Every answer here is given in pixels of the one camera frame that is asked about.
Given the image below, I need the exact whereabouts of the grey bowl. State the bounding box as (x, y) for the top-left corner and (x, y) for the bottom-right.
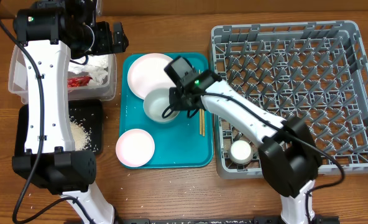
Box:
(143, 88), (179, 123)

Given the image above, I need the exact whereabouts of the small pink bowl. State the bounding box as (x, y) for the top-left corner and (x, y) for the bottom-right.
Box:
(116, 129), (155, 168)

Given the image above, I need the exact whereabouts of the white cup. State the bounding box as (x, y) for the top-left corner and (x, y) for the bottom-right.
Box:
(228, 140), (254, 164)

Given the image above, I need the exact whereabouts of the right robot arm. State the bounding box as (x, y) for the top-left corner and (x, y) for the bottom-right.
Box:
(162, 57), (345, 223)

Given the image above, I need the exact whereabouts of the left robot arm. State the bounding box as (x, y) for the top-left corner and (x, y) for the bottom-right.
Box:
(6, 1), (129, 223)

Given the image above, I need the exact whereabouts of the grey dishwasher rack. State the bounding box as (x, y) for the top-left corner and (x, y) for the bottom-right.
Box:
(209, 21), (368, 175)

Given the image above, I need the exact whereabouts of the left wooden chopstick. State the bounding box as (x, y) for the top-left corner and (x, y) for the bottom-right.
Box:
(198, 109), (203, 136)

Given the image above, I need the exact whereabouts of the wooden chopstick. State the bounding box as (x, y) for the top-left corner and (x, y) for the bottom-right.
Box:
(200, 110), (205, 137)
(198, 109), (203, 136)

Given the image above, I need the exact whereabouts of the crumpled white tissue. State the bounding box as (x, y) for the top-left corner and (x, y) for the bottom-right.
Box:
(68, 55), (109, 85)

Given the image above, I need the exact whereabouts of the right wooden chopstick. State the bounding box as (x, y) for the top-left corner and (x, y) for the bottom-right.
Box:
(200, 110), (205, 137)

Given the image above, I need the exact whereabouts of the teal plastic tray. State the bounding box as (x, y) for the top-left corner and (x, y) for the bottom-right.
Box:
(119, 54), (214, 169)

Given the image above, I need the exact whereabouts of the large pink plate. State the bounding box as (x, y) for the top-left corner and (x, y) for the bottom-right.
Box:
(127, 53), (174, 100)

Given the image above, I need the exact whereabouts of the red wrapper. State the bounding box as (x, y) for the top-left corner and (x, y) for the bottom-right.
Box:
(67, 76), (92, 88)

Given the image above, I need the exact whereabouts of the black tray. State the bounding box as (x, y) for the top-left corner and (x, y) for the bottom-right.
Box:
(14, 100), (104, 156)

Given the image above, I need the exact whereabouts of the clear plastic bin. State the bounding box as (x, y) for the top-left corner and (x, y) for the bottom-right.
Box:
(8, 47), (117, 104)

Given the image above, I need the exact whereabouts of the pile of rice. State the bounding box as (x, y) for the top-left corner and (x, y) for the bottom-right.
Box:
(70, 121), (91, 151)

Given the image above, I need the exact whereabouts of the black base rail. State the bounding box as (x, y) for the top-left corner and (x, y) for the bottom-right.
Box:
(64, 214), (340, 224)

